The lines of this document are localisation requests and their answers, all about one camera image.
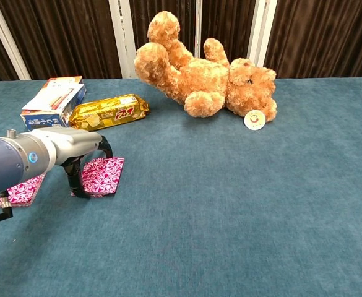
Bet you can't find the round white teddy tag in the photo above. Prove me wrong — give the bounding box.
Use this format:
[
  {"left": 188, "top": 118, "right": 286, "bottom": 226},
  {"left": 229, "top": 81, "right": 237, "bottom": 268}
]
[{"left": 244, "top": 109, "right": 266, "bottom": 131}]

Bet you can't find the white frame post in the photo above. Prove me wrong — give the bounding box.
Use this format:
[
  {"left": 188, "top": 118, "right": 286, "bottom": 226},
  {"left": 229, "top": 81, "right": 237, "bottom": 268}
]
[
  {"left": 0, "top": 0, "right": 32, "bottom": 81},
  {"left": 246, "top": 0, "right": 278, "bottom": 68},
  {"left": 108, "top": 0, "right": 138, "bottom": 80}
]

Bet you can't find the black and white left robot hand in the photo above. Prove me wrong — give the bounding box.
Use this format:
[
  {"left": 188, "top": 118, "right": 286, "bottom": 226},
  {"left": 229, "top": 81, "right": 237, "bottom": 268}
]
[{"left": 32, "top": 126, "right": 113, "bottom": 199}]

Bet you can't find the thin metal pole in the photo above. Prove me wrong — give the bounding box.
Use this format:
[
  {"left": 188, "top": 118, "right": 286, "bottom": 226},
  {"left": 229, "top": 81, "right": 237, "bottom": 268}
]
[{"left": 194, "top": 0, "right": 204, "bottom": 59}]

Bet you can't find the gold biscuit packet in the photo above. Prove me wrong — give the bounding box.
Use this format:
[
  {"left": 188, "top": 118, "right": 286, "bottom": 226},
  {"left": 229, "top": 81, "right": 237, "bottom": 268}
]
[{"left": 68, "top": 93, "right": 150, "bottom": 131}]

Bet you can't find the brown teddy bear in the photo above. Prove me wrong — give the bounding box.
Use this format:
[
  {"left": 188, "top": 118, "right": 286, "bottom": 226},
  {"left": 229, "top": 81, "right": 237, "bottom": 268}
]
[{"left": 133, "top": 11, "right": 278, "bottom": 123}]

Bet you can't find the blue felt table cover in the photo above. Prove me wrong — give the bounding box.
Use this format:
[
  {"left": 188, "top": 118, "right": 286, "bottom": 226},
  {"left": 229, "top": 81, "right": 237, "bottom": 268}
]
[{"left": 0, "top": 77, "right": 362, "bottom": 297}]

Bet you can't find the blue and white carton box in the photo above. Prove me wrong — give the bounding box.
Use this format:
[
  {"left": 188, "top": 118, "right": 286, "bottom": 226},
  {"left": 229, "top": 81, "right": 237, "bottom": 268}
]
[{"left": 20, "top": 75, "right": 87, "bottom": 132}]

